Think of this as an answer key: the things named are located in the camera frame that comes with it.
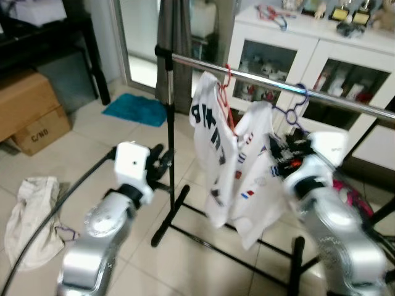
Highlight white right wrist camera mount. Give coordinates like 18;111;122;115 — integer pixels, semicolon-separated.
309;131;350;168

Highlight beige plush toy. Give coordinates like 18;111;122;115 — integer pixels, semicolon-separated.
372;0;395;33

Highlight black chrome clothes rack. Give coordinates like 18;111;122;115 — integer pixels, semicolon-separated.
151;44;395;296

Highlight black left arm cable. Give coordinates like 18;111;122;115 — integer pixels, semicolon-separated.
0;148;119;296

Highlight small black gadget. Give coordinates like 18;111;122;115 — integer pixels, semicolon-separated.
336;23;366;39

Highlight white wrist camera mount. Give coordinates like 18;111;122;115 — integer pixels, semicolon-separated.
115;142;154;205
309;131;350;168

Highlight white shirt flag print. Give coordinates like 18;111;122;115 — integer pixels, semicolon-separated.
228;102;292;250

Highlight white box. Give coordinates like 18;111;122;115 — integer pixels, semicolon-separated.
6;0;67;27

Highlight red blue hanger bundle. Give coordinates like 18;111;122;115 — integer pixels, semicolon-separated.
256;5;298;31

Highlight blue floor mat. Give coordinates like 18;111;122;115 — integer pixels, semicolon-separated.
102;92;168;128

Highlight gold black trophy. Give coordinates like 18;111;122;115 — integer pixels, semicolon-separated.
351;0;374;27
329;0;350;23

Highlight pink vacuum cleaner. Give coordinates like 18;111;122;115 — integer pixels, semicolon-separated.
333;179;375;218

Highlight beige cloth bag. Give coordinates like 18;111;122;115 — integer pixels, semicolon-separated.
4;177;67;272

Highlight purple wire hanger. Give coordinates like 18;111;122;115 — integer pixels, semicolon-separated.
272;83;310;133

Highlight small purple hanger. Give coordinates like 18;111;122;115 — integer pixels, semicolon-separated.
54;223;78;242

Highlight plain brown cardboard box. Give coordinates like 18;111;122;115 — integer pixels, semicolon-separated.
0;70;62;142

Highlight white glass-door cabinet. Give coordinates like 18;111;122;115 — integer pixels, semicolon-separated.
225;5;395;172

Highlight white drawer unit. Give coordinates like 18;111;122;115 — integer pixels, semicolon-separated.
355;123;395;171

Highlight grey curtain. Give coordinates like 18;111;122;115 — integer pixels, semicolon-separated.
156;0;193;115

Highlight red wire hanger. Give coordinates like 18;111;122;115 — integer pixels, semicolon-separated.
219;63;239;135

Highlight white t-shirt black letters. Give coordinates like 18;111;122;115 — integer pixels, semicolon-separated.
188;71;240;229

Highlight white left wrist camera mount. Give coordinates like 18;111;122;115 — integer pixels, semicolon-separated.
115;142;154;205

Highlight black desk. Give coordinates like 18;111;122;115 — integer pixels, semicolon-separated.
0;0;112;105

